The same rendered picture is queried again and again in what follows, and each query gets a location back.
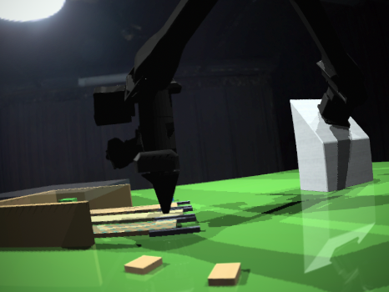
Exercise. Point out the tan flat block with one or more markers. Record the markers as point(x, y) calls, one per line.
point(143, 265)
point(224, 274)

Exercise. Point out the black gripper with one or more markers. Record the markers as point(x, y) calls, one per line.
point(159, 158)

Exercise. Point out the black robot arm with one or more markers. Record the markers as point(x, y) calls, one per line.
point(150, 81)

